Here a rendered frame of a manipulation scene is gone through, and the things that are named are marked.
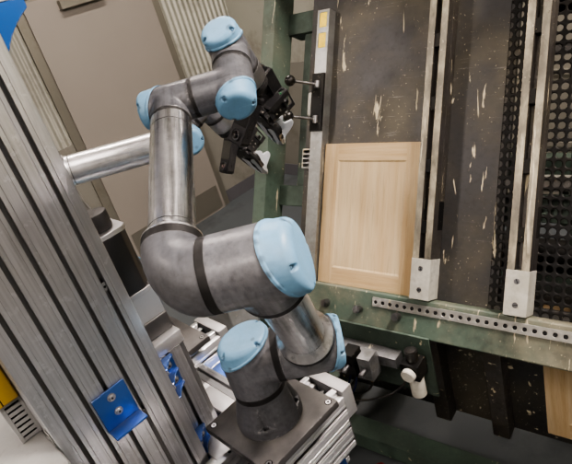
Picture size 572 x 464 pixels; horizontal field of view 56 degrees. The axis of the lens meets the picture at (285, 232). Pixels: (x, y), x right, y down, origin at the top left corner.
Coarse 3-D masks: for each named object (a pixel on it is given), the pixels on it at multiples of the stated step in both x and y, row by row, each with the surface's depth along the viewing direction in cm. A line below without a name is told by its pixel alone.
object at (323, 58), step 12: (324, 48) 188; (324, 60) 188; (324, 72) 188; (324, 96) 189; (324, 108) 189; (324, 120) 190; (312, 132) 192; (324, 132) 190; (312, 144) 192; (324, 144) 191; (312, 156) 192; (324, 156) 192; (312, 168) 192; (312, 180) 192; (312, 192) 192; (312, 204) 192; (312, 216) 192; (312, 228) 192; (312, 240) 192; (312, 252) 192
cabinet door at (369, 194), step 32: (352, 160) 184; (384, 160) 177; (416, 160) 169; (352, 192) 185; (384, 192) 177; (416, 192) 170; (352, 224) 185; (384, 224) 177; (320, 256) 193; (352, 256) 185; (384, 256) 177; (384, 288) 177
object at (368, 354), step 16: (352, 336) 184; (368, 336) 179; (384, 336) 174; (400, 336) 170; (416, 336) 166; (352, 352) 175; (368, 352) 173; (384, 352) 174; (400, 352) 172; (416, 352) 164; (352, 368) 176; (368, 368) 171; (384, 368) 183; (400, 368) 178; (416, 368) 163; (432, 368) 169; (352, 384) 184; (400, 384) 182; (416, 384) 168; (432, 384) 173; (368, 400) 178
